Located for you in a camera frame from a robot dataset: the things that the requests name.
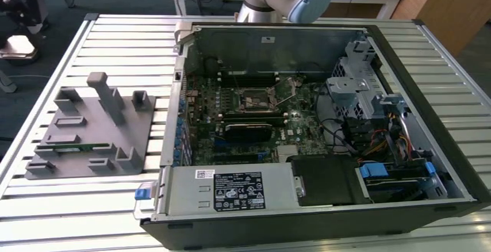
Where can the silver CPU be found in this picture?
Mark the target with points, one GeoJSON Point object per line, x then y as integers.
{"type": "Point", "coordinates": [17, 46]}

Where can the silver drive cage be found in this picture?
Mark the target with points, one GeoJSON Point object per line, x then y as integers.
{"type": "Point", "coordinates": [344, 91]}

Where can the black expansion slot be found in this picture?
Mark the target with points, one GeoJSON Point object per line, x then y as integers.
{"type": "Point", "coordinates": [234, 157]}

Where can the black expansion card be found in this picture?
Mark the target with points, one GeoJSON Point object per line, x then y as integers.
{"type": "Point", "coordinates": [247, 132]}

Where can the green motherboard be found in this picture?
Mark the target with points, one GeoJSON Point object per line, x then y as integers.
{"type": "Point", "coordinates": [307, 125]}

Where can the black RAM slot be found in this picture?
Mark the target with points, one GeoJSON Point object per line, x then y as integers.
{"type": "Point", "coordinates": [250, 82]}
{"type": "Point", "coordinates": [250, 76]}

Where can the grey card retention latch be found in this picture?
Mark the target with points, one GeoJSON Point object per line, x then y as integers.
{"type": "Point", "coordinates": [182, 32]}

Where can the black RAM stick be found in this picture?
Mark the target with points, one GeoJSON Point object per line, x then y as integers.
{"type": "Point", "coordinates": [252, 121]}
{"type": "Point", "coordinates": [252, 115]}

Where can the grey furniture foot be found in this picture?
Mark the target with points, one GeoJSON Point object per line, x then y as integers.
{"type": "Point", "coordinates": [7, 85]}

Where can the black open PC case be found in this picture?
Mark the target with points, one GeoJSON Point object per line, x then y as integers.
{"type": "Point", "coordinates": [268, 229]}

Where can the CPU socket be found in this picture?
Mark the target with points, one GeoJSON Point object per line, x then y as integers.
{"type": "Point", "coordinates": [255, 99]}

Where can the blue case latch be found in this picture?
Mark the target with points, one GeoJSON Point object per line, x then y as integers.
{"type": "Point", "coordinates": [142, 194]}

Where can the large white wrist camera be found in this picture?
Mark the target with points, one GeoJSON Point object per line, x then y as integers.
{"type": "Point", "coordinates": [36, 1]}

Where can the green RAM stick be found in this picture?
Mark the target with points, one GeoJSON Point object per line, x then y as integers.
{"type": "Point", "coordinates": [88, 146]}

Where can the grey parts rack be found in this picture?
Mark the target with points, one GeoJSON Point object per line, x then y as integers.
{"type": "Point", "coordinates": [96, 137]}

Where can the silver chipset heatsink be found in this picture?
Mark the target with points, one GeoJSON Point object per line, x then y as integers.
{"type": "Point", "coordinates": [287, 152]}

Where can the blue disk carrier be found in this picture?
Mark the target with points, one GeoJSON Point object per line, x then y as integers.
{"type": "Point", "coordinates": [374, 171]}

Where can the silver power supply unit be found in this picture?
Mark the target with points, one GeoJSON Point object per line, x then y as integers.
{"type": "Point", "coordinates": [184, 188]}

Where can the wooden cabinet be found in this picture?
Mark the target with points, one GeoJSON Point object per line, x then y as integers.
{"type": "Point", "coordinates": [456, 4]}

